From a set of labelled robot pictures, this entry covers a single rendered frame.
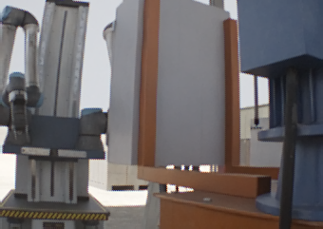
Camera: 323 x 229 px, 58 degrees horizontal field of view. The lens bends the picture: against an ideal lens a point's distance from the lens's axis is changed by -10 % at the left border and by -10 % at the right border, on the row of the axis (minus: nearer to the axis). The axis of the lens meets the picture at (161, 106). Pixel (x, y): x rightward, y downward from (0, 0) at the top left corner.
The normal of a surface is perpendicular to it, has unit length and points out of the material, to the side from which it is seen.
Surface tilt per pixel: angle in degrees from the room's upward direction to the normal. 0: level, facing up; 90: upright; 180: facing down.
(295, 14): 90
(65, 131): 90
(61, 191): 90
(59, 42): 90
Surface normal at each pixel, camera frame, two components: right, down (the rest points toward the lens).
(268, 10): -0.87, -0.10
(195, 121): 0.49, -0.11
